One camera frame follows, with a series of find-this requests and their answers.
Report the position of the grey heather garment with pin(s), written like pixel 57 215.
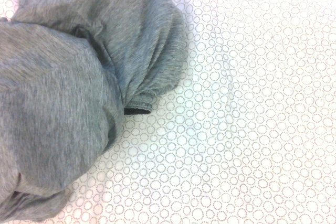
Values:
pixel 65 77

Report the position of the white circle-patterned bedspread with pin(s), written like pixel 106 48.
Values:
pixel 236 116

